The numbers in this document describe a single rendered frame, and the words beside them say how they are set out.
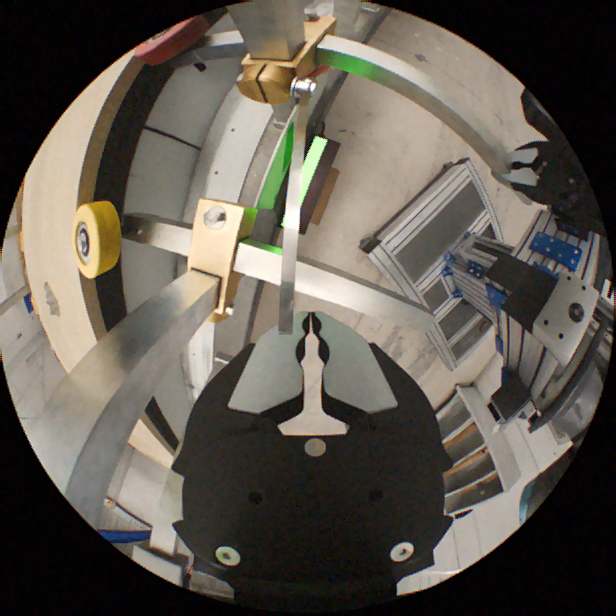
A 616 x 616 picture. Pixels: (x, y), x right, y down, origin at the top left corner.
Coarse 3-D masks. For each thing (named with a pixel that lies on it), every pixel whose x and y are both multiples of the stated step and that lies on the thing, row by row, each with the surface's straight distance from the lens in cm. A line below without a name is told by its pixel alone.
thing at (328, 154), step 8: (328, 144) 33; (336, 144) 33; (328, 152) 32; (320, 160) 32; (328, 160) 32; (320, 168) 31; (328, 168) 31; (320, 176) 31; (312, 184) 31; (320, 184) 31; (312, 192) 30; (304, 200) 30; (312, 200) 30; (304, 208) 30; (312, 208) 30; (304, 216) 30; (304, 224) 30
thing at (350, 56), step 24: (192, 48) 30; (216, 48) 28; (240, 48) 27; (336, 48) 23; (360, 48) 24; (360, 72) 24; (384, 72) 23; (408, 72) 24; (408, 96) 25; (432, 96) 24; (456, 96) 26; (456, 120) 25; (480, 120) 28; (480, 144) 27; (504, 168) 29
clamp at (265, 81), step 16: (320, 16) 28; (320, 32) 24; (304, 48) 21; (256, 64) 20; (272, 64) 20; (288, 64) 19; (304, 64) 21; (240, 80) 20; (256, 80) 19; (272, 80) 19; (288, 80) 20; (256, 96) 22; (272, 96) 21; (288, 96) 20
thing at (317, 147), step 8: (312, 144) 33; (320, 144) 33; (312, 152) 32; (320, 152) 32; (312, 160) 32; (304, 168) 31; (312, 168) 31; (304, 176) 31; (304, 184) 31; (304, 192) 30
